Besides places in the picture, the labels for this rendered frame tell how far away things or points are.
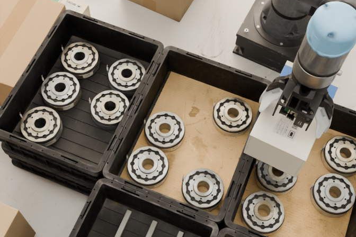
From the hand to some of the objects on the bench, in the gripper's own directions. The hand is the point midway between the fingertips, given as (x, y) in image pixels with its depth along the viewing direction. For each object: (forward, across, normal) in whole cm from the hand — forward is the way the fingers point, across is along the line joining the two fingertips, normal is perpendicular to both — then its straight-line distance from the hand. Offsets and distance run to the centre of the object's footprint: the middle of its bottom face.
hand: (293, 114), depth 114 cm
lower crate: (+42, -50, -7) cm, 66 cm away
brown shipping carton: (+42, -56, +52) cm, 87 cm away
